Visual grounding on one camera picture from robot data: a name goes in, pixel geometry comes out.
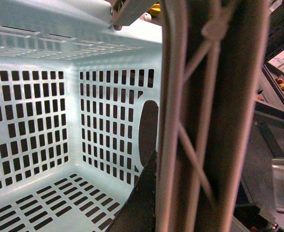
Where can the dark left gripper camera finger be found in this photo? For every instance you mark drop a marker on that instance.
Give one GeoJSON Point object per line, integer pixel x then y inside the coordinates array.
{"type": "Point", "coordinates": [138, 212]}

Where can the light blue plastic basket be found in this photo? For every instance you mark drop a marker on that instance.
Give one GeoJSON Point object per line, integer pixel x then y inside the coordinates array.
{"type": "Point", "coordinates": [88, 90]}

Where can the yellow star fruit right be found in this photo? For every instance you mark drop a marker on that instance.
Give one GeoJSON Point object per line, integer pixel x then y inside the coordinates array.
{"type": "Point", "coordinates": [155, 10]}

